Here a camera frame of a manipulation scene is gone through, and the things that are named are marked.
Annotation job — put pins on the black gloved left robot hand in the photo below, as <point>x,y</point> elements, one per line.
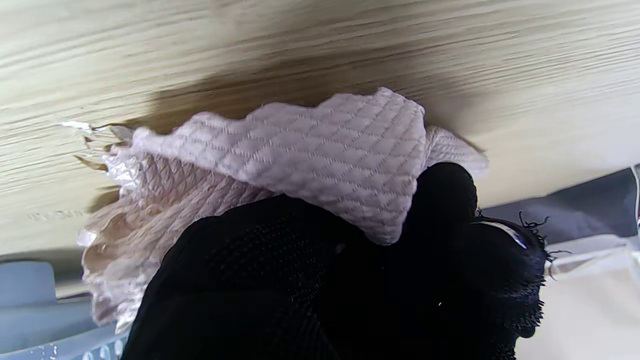
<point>300,290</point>

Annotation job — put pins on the pinkish beige cleaning cloth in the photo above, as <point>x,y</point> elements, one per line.
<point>300,165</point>

